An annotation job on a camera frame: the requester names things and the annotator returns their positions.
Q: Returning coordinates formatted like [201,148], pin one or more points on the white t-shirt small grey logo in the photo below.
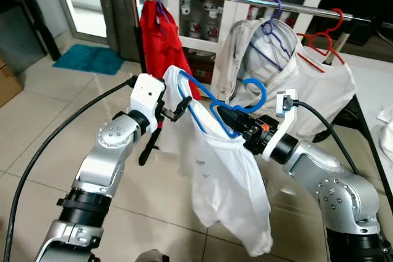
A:
[227,188]

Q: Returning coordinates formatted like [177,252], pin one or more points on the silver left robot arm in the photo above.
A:
[98,170]

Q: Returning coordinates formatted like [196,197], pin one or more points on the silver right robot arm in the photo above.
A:
[334,194]

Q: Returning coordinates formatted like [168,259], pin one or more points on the purple clothes hanger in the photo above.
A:
[268,27]
[161,9]

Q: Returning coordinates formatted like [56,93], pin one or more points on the red clothes hanger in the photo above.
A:
[339,21]

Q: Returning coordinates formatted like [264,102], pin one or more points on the red polo shirt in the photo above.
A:
[161,41]

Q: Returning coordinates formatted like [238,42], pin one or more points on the plain white t-shirt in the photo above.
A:
[325,90]

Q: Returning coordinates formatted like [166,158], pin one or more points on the teal floor mat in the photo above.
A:
[89,59]

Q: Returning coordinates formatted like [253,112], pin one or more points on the grey curtain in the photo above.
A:
[120,23]

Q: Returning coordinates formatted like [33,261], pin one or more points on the grey robot foot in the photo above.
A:
[152,256]

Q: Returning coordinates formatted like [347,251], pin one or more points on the brown cardboard box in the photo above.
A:
[9,84]

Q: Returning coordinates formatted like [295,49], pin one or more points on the dark grey furniture piece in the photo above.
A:
[21,35]

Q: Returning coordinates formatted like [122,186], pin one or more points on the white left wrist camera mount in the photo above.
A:
[146,93]

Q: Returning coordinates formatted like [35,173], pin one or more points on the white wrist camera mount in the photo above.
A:
[146,93]
[286,104]

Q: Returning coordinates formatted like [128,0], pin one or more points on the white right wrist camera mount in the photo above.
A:
[286,104]

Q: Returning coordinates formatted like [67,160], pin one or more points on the black table frame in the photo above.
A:
[373,151]

